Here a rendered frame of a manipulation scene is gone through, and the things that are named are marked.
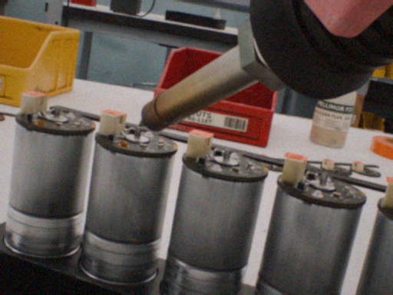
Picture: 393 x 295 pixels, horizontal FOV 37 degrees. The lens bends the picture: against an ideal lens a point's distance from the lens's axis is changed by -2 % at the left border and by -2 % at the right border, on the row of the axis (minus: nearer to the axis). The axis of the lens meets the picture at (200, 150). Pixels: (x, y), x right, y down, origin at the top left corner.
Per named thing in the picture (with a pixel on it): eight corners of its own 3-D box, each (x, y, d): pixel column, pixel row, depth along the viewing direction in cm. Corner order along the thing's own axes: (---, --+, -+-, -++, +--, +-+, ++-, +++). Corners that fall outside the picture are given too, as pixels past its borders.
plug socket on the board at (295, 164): (307, 187, 16) (312, 164, 16) (277, 180, 16) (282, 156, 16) (312, 180, 17) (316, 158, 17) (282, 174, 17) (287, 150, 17)
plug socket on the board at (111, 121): (120, 140, 18) (123, 117, 17) (94, 134, 18) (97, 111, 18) (132, 136, 18) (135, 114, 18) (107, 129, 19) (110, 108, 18)
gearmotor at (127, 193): (133, 319, 18) (159, 154, 16) (61, 293, 18) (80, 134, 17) (163, 287, 20) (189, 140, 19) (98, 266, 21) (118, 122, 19)
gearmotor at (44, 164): (51, 290, 18) (70, 130, 17) (-14, 267, 19) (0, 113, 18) (90, 263, 21) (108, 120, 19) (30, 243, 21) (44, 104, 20)
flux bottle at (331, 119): (307, 142, 54) (331, 31, 51) (309, 135, 57) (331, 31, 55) (345, 150, 53) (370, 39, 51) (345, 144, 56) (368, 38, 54)
